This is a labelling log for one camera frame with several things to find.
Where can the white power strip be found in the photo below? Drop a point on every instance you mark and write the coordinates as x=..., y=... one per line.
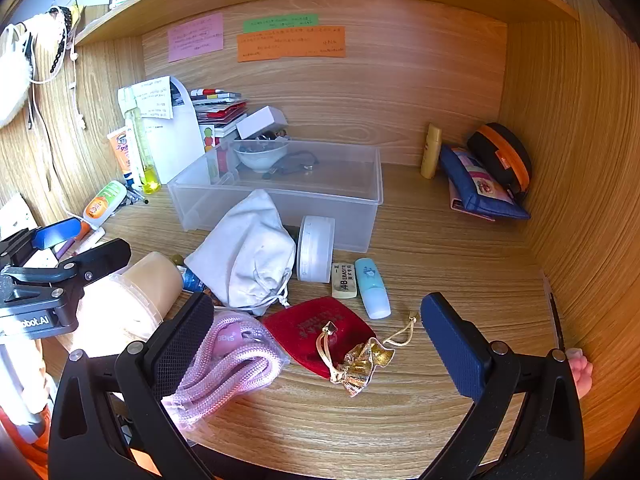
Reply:
x=15, y=215

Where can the purple pen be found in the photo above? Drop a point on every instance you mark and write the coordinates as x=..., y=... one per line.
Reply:
x=65, y=248

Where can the wooden desktop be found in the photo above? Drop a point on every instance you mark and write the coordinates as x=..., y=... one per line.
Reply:
x=400, y=410

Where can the small blue packet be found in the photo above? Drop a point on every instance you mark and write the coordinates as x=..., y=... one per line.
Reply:
x=193, y=280

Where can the fruit sticker sheet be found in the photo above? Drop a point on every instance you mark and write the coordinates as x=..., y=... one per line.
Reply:
x=208, y=137

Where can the blue pencil case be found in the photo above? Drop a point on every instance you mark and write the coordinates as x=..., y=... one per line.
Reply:
x=480, y=187

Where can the pink paper note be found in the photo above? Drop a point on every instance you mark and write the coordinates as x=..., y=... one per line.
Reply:
x=195, y=37

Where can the beige jar with lid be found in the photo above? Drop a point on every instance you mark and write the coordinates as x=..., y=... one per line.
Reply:
x=140, y=290

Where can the black orange round case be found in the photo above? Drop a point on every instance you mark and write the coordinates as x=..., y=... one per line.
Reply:
x=505, y=152

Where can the stack of small boxes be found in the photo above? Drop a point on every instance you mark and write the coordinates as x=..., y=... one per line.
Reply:
x=220, y=110

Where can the black ballpoint pen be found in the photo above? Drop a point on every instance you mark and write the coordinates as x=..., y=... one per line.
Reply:
x=131, y=194

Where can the small yellow bottle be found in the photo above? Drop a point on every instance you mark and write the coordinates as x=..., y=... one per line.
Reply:
x=431, y=152

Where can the golden gourd ornament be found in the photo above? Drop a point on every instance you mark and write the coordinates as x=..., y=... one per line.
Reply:
x=178, y=260

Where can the orange paper note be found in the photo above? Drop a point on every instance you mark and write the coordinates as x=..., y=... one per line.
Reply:
x=290, y=45

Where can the yellow spray bottle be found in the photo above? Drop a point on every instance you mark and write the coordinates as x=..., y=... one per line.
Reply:
x=141, y=155

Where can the clear plastic storage box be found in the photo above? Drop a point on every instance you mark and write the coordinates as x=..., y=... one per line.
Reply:
x=325, y=187

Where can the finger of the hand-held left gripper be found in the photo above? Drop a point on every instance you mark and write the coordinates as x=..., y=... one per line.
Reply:
x=97, y=260
x=57, y=232

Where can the white round container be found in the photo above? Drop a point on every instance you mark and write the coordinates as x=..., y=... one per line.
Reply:
x=315, y=250

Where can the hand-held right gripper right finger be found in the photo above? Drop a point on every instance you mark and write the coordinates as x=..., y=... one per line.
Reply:
x=456, y=347

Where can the white cardboard box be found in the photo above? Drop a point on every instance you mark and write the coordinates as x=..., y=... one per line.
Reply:
x=262, y=122

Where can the cream eraser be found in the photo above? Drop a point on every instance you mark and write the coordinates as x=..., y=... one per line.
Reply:
x=344, y=281

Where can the light blue tube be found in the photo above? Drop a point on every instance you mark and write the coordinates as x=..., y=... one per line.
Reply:
x=372, y=287

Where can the white green orange tube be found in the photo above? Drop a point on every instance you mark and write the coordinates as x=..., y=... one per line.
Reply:
x=102, y=203

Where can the white paper sheet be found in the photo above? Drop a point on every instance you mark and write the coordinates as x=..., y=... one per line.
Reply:
x=172, y=140

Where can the orange sunscreen tube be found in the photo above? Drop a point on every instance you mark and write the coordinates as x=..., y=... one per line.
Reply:
x=121, y=152

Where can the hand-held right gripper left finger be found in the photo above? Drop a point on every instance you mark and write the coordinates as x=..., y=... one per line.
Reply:
x=184, y=342

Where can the gold ribbon bow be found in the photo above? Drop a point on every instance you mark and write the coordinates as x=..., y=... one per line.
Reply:
x=357, y=370

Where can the white fluffy bag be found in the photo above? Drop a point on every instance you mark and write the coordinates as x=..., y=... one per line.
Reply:
x=12, y=80

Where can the pink wallet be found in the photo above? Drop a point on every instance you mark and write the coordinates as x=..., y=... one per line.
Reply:
x=467, y=207

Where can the green paper note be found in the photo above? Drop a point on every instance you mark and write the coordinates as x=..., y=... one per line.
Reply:
x=280, y=22

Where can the person's right hand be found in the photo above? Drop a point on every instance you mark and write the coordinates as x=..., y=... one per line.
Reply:
x=582, y=372

